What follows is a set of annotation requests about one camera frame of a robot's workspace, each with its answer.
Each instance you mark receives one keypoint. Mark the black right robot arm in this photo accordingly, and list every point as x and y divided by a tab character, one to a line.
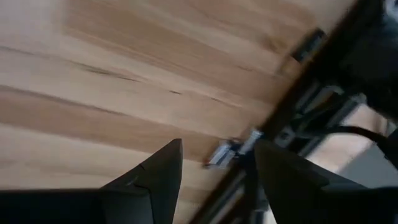
373	62

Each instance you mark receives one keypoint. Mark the silver corner bracket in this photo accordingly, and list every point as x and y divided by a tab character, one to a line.
325	91

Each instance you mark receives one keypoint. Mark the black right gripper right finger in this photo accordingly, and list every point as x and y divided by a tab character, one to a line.
295	193

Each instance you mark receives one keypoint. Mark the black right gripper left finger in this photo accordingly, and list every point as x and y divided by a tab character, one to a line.
149	193

